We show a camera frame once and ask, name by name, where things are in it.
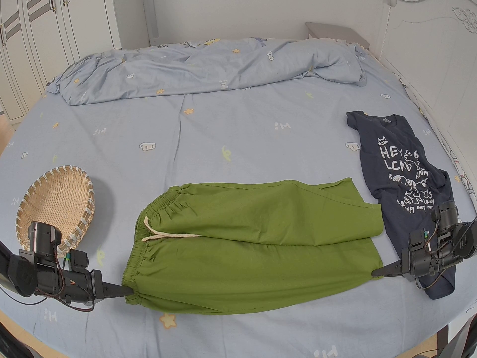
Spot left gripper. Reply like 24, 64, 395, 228
61, 269, 105, 306

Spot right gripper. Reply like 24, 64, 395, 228
400, 248, 448, 280

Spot green shorts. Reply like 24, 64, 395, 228
122, 178, 384, 314

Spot round woven basket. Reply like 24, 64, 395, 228
16, 165, 95, 251

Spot bed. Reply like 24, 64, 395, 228
0, 0, 477, 358

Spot dark blue printed T-shirt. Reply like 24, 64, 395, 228
346, 110, 457, 299

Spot pale blue quilt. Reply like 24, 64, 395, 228
46, 36, 367, 106

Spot grey bedside table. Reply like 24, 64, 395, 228
305, 22, 370, 49

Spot white wardrobe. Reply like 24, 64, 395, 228
0, 0, 123, 124

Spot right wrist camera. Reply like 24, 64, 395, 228
409, 229, 433, 254

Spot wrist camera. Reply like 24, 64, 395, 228
68, 249, 90, 273
409, 229, 433, 254

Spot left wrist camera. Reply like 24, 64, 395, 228
68, 249, 90, 273

